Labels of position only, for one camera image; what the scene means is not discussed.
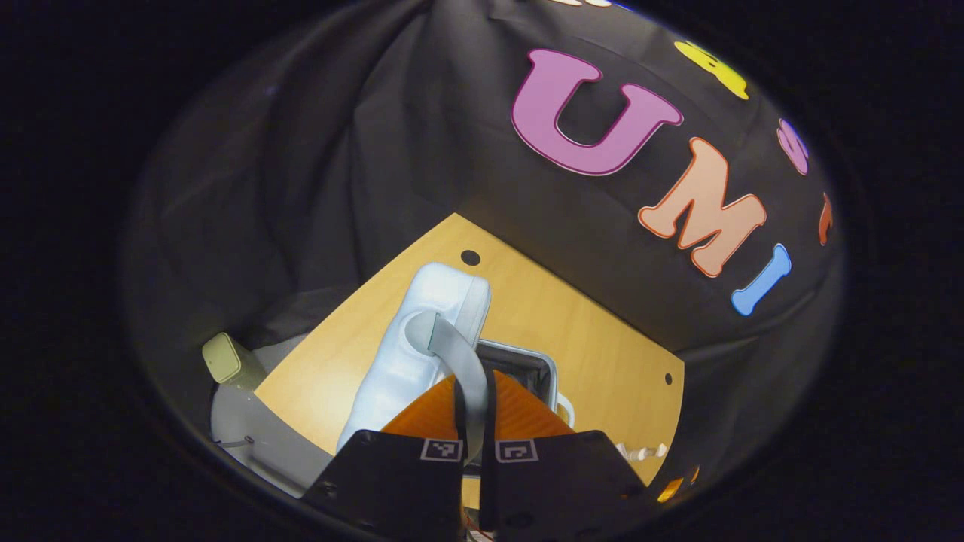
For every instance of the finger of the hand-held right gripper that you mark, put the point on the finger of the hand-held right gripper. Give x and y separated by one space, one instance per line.
669 489

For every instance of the black backdrop cloth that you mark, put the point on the black backdrop cloth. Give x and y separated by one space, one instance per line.
339 150

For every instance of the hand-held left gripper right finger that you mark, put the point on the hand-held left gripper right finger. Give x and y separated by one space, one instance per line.
557 489

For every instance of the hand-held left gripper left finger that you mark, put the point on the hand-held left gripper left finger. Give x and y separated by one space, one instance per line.
392 489

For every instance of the white suitcase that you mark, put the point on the white suitcase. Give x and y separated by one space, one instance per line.
410 354

